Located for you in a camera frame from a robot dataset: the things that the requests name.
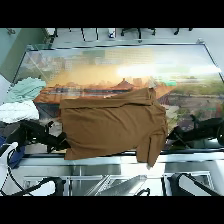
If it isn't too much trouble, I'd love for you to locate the brown T-shirt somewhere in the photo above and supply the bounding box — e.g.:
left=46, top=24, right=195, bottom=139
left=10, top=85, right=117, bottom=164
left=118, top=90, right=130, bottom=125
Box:
left=59, top=87, right=169, bottom=168

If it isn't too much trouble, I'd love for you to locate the black office chair base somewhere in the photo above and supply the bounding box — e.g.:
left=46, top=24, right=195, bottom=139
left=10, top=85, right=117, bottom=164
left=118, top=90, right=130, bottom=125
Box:
left=120, top=27, right=157, bottom=40

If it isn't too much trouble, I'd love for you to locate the pale green garment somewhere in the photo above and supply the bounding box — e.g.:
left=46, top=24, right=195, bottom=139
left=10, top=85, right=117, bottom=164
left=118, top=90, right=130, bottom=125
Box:
left=4, top=76, right=47, bottom=104

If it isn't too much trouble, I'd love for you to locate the white garment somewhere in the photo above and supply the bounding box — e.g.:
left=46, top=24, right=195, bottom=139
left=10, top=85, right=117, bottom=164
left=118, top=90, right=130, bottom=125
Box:
left=0, top=99, right=41, bottom=125

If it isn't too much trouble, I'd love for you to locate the blue garment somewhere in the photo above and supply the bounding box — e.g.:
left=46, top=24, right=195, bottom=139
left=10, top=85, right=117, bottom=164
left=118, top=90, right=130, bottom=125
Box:
left=0, top=133, right=27, bottom=170

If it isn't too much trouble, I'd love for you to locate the black cable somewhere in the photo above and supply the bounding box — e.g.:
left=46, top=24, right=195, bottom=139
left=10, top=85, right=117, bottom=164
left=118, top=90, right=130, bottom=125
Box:
left=134, top=187, right=151, bottom=197
left=5, top=148, right=35, bottom=197

